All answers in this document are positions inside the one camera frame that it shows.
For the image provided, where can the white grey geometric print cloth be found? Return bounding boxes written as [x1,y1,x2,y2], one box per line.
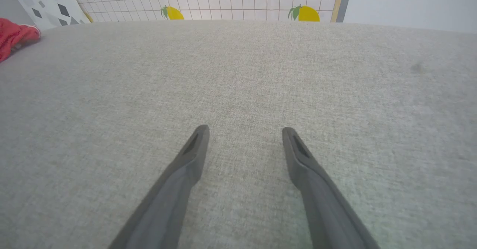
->
[3,0,91,31]

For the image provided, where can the red and white garment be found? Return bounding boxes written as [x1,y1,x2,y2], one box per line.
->
[0,18,41,63]

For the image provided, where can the grey fabric sofa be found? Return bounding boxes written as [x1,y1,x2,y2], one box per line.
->
[0,20,477,249]

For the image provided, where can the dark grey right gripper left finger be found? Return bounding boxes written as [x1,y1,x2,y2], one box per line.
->
[108,125,210,249]

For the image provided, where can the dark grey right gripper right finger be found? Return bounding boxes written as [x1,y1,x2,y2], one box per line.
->
[282,127,380,249]

